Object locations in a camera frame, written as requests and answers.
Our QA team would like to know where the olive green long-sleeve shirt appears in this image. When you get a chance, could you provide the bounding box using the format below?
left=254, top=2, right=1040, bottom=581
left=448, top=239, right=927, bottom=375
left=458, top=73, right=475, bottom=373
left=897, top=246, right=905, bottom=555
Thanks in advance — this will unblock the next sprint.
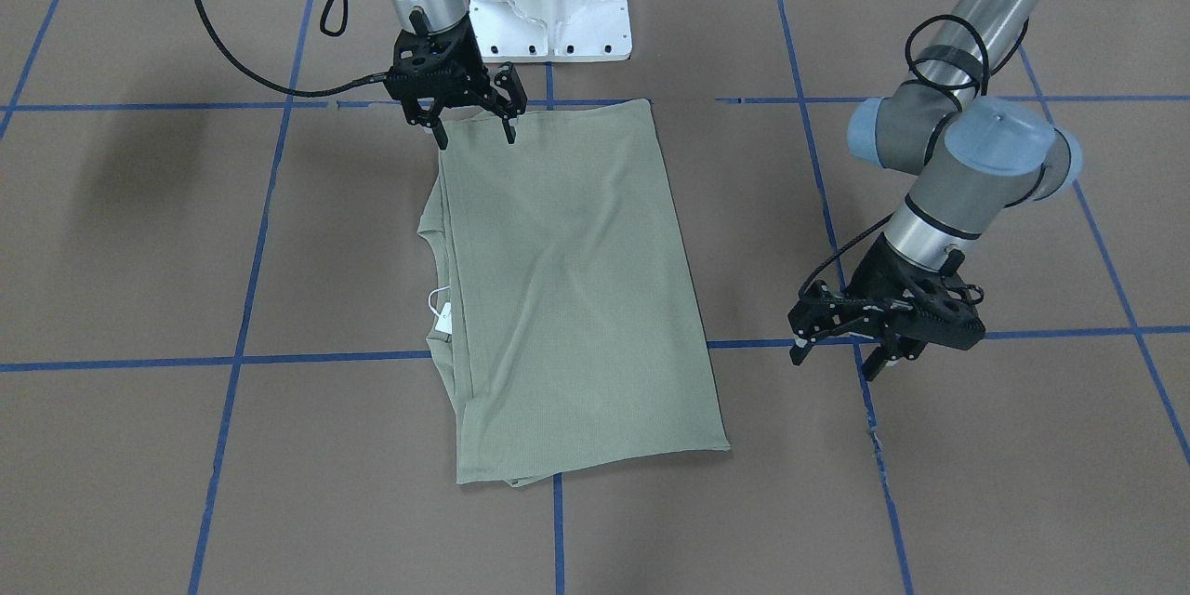
left=417, top=99, right=729, bottom=486

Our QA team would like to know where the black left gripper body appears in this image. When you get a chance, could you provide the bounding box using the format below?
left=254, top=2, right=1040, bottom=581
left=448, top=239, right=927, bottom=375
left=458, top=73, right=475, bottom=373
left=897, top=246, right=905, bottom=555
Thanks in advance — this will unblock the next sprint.
left=845, top=233, right=987, bottom=353

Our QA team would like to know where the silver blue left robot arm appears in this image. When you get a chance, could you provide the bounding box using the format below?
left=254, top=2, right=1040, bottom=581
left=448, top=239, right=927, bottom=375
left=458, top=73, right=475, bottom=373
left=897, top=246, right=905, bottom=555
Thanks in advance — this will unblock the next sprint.
left=787, top=0, right=1083, bottom=380

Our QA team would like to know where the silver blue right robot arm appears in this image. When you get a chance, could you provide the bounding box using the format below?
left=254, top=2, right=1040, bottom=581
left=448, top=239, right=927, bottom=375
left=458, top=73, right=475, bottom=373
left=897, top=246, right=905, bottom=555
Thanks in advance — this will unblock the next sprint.
left=369, top=0, right=527, bottom=149

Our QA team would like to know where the white paper hang tag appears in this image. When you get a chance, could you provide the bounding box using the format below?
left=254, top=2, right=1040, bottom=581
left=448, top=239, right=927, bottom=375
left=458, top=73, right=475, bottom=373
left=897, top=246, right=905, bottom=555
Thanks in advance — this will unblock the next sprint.
left=428, top=284, right=455, bottom=337

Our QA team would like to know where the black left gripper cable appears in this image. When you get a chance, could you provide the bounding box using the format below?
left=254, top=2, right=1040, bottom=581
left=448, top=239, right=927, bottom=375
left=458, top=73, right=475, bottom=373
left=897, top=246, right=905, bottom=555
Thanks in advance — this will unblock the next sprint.
left=798, top=14, right=1028, bottom=303

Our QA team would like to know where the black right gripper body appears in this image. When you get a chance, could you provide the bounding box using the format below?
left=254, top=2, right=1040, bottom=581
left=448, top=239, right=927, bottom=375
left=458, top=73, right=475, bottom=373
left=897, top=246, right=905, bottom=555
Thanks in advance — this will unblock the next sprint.
left=384, top=26, right=490, bottom=126

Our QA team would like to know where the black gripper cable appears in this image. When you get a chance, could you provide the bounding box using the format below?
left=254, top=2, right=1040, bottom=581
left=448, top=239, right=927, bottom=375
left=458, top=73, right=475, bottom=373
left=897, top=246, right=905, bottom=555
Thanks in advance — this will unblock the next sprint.
left=798, top=14, right=1028, bottom=303
left=192, top=0, right=411, bottom=99

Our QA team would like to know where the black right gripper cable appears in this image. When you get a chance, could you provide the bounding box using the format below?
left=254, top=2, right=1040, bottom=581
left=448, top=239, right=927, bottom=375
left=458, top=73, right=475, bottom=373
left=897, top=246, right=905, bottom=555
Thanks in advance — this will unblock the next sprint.
left=192, top=0, right=411, bottom=99

